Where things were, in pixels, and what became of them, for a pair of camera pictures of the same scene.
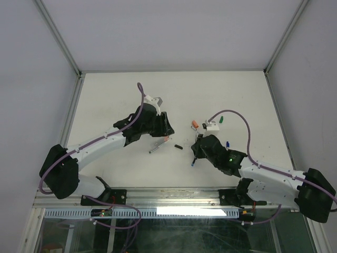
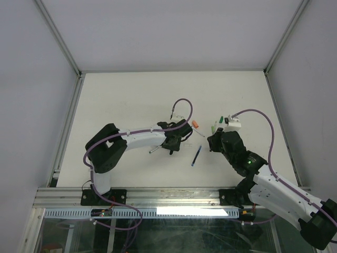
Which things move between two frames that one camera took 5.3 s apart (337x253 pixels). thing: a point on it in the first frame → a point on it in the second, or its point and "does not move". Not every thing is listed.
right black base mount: [231, 197] does not move
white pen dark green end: [154, 149] does not move
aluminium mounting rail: [142, 197] does not move
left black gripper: [165, 129] → [175, 148]
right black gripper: [196, 148] → [213, 139]
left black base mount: [114, 196] does not move
